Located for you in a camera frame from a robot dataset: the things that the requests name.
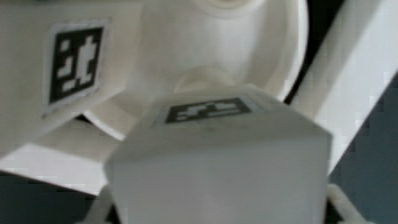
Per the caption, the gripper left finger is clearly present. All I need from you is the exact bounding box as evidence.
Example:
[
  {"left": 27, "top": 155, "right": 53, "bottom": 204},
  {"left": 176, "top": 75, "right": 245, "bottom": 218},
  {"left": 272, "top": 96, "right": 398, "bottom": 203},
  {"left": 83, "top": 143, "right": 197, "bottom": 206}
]
[{"left": 82, "top": 187, "right": 119, "bottom": 224}]

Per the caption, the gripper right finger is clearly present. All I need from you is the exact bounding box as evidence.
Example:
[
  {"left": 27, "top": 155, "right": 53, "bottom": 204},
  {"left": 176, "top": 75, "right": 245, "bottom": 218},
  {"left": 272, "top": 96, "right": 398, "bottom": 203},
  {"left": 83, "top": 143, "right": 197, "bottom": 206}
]
[{"left": 323, "top": 184, "right": 371, "bottom": 224}]

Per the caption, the white stool leg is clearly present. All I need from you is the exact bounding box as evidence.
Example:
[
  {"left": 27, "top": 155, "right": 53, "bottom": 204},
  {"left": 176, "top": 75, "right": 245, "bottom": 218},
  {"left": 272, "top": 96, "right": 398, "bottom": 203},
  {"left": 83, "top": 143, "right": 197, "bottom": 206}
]
[
  {"left": 0, "top": 0, "right": 144, "bottom": 158},
  {"left": 105, "top": 68, "right": 332, "bottom": 224}
]

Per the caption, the white round stool seat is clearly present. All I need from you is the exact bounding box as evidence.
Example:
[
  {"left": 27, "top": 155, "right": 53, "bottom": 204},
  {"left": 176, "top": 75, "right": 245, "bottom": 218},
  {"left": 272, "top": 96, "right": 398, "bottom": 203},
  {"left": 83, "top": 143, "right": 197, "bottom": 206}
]
[{"left": 85, "top": 0, "right": 309, "bottom": 140}]

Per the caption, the white front fence bar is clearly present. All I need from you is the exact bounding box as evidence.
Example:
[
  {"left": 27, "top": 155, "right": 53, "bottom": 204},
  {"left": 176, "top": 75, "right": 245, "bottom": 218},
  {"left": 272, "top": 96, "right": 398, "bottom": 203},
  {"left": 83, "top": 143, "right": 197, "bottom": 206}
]
[{"left": 0, "top": 120, "right": 119, "bottom": 195}]

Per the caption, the white fence bar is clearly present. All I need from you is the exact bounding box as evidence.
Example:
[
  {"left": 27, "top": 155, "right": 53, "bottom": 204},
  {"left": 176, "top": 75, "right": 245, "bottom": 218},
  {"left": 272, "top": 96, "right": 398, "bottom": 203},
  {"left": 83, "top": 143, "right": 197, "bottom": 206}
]
[
  {"left": 291, "top": 0, "right": 398, "bottom": 166},
  {"left": 0, "top": 120, "right": 119, "bottom": 195}
]

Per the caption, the white right fence bar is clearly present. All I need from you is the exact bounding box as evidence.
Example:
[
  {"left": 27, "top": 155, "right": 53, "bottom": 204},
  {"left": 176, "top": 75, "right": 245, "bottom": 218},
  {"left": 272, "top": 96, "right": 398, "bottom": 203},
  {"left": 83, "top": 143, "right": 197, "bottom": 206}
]
[{"left": 291, "top": 0, "right": 398, "bottom": 166}]

